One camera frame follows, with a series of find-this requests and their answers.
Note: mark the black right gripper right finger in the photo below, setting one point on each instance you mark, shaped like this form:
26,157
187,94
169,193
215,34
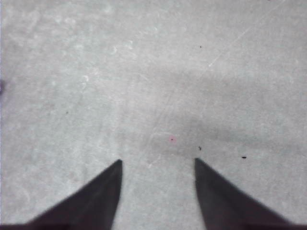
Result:
225,203

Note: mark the grey table cloth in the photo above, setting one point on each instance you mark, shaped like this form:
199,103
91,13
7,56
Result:
153,72

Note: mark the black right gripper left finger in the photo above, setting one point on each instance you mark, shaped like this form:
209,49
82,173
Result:
91,203

